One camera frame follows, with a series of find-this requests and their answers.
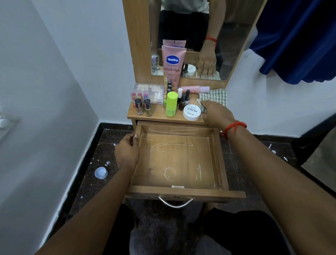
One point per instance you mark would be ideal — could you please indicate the person's left hand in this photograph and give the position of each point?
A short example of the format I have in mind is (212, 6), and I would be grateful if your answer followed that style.
(127, 153)

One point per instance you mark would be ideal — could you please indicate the person's right hand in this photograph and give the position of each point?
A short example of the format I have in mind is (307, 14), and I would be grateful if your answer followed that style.
(219, 115)

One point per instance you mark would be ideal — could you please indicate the person's left thumb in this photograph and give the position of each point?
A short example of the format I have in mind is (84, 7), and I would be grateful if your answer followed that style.
(135, 138)

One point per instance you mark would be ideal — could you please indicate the person's right fingers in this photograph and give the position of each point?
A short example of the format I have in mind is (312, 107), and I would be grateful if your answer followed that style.
(208, 106)

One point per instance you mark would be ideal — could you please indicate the green checked cloth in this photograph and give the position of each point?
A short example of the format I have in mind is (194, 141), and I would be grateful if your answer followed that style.
(216, 96)

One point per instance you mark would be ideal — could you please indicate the wooden drawer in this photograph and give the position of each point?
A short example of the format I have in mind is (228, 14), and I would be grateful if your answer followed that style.
(178, 157)

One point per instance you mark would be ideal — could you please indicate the person's right forearm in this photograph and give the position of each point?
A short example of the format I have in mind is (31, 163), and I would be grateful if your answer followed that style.
(283, 189)

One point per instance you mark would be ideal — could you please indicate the person's left forearm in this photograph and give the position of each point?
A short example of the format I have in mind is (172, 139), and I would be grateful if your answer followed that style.
(91, 218)

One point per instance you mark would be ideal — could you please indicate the white round jar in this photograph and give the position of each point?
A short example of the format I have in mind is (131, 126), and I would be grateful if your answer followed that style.
(192, 112)

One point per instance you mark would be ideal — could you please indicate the small pink tube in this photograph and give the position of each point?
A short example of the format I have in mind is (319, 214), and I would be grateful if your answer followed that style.
(195, 89)

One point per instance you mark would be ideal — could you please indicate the dark nail polish bottle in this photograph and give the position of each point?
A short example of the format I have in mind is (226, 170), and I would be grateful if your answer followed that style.
(182, 103)
(187, 97)

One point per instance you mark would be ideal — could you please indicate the white capped small bottle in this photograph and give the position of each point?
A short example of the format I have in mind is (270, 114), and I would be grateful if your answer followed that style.
(179, 94)

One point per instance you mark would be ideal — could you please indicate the clear nail polish bottle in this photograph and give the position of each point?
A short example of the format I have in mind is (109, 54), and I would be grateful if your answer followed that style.
(147, 107)
(138, 107)

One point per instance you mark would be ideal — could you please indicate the lime green bottle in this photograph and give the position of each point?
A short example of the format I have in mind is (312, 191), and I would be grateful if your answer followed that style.
(171, 103)

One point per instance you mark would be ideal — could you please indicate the pink lipstick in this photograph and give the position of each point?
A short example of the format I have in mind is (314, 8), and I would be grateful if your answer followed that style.
(139, 94)
(146, 95)
(133, 99)

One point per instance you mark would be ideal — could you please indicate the clear plastic box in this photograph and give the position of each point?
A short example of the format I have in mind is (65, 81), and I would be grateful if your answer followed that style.
(149, 93)

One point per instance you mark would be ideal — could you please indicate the light blue plastic cap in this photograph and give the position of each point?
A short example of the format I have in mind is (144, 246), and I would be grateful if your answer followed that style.
(101, 173)

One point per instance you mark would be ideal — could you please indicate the pink lotion tube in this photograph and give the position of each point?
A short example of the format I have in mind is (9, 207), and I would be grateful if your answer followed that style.
(173, 65)

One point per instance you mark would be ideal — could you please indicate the mirror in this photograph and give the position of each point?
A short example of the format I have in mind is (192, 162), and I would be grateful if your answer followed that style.
(236, 39)

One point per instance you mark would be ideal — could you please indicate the wooden dressing table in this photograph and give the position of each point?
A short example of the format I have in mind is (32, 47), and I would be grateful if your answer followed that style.
(139, 39)

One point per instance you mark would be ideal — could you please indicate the blue curtain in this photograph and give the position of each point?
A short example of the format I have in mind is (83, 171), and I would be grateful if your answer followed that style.
(296, 36)

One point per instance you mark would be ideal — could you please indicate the black shorts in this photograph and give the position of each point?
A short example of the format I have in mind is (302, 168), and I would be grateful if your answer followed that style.
(244, 232)

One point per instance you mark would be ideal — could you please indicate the white wall switch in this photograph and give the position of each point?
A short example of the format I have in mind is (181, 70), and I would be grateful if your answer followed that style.
(5, 123)

